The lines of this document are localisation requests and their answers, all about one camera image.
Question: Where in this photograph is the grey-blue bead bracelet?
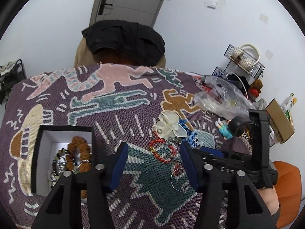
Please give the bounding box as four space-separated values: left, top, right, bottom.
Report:
163 140 184 165

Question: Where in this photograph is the red beaded bracelet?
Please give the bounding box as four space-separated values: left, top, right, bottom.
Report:
149 139 178 164

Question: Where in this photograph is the thin silver hoop bangle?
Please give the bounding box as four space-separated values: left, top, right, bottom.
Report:
170 169 189 193

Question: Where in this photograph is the brown wooden bead bracelet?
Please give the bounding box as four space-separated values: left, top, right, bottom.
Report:
65 136 93 173

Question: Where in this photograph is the white fabric flower hair clip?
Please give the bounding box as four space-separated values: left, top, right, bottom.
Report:
152 111 187 140

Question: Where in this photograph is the dark stone bead bracelet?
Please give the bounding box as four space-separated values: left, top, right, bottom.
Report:
51 148 77 179

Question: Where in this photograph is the black jewelry box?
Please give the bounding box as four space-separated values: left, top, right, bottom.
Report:
30 125 95 197

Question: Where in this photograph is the right hand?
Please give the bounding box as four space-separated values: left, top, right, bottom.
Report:
258 188 280 216

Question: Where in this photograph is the orange chair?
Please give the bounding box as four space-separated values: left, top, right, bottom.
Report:
273 161 302 228

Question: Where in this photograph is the open cardboard box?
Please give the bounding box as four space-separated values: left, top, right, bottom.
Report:
266 99 295 144

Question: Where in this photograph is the small anime figurine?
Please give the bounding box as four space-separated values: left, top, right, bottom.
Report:
214 116 247 141

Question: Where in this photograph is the purple patterned woven blanket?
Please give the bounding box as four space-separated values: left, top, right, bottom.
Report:
0 62 263 229

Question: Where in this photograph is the clear plastic bag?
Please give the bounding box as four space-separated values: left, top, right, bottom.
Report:
193 76 255 120

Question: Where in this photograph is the brown plush toy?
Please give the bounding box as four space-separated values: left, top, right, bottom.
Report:
249 80 263 98

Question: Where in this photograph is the black garment on chair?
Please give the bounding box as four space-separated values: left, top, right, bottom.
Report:
82 20 165 67

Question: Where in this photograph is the black shoe rack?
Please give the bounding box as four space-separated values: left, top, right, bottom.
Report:
1 59 26 104

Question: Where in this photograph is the grey door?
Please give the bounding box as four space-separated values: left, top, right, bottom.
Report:
89 0 164 27

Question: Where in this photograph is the black wire wall basket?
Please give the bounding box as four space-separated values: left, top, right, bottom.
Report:
213 44 265 82

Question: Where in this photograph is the black door handle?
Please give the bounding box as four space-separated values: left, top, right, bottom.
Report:
98 0 113 15

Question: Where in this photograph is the white light switch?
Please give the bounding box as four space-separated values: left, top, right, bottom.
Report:
207 0 218 9

